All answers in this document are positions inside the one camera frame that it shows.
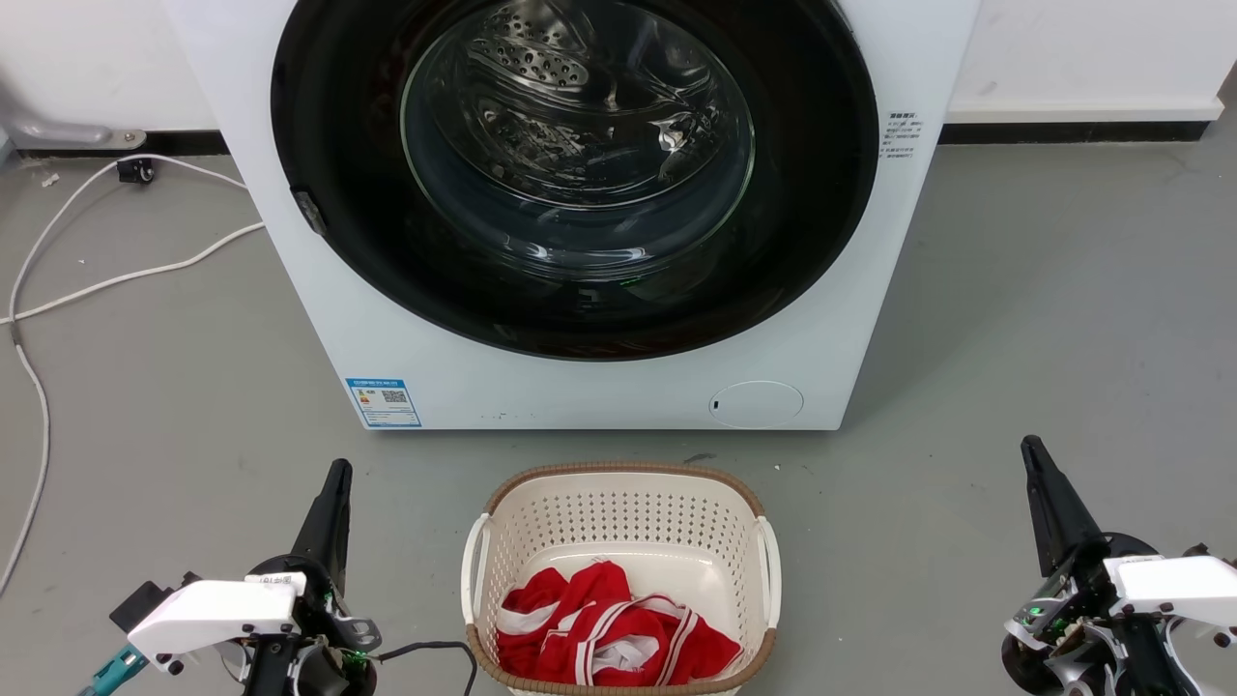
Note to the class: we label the round white filter cover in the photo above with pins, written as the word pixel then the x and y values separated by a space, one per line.
pixel 759 404

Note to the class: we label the blue energy label sticker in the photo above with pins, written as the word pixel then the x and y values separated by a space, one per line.
pixel 384 403

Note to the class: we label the small black plug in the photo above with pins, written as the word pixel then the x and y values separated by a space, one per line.
pixel 136 171

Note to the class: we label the white left wrist mount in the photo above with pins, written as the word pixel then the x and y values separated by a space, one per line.
pixel 213 611

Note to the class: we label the white front-load washing machine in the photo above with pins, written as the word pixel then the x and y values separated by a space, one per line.
pixel 580 391

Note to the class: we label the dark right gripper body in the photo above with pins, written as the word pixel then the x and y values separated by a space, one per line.
pixel 1087 590

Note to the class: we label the black round glass washer door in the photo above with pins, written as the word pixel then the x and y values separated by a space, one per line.
pixel 821 203

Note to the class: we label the white wrist mount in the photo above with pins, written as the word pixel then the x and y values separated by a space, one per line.
pixel 1179 585
pixel 213 611

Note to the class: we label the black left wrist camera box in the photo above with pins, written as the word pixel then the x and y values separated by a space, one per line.
pixel 135 605

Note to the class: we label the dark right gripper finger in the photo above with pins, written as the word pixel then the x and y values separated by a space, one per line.
pixel 1071 517
pixel 1046 522

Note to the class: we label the small printed text sticker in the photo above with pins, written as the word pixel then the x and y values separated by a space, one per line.
pixel 903 133

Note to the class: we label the red and white garment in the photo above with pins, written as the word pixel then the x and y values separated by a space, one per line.
pixel 618 633

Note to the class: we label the white plastic laundry basket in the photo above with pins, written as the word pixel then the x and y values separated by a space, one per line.
pixel 618 512

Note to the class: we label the white right wrist mount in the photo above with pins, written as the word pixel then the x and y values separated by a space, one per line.
pixel 1179 585

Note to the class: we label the grey pipe with bracket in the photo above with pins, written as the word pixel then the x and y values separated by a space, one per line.
pixel 58 131

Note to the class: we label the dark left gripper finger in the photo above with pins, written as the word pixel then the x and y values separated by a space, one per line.
pixel 319 527
pixel 339 541

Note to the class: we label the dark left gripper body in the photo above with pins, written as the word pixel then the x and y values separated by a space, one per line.
pixel 324 633

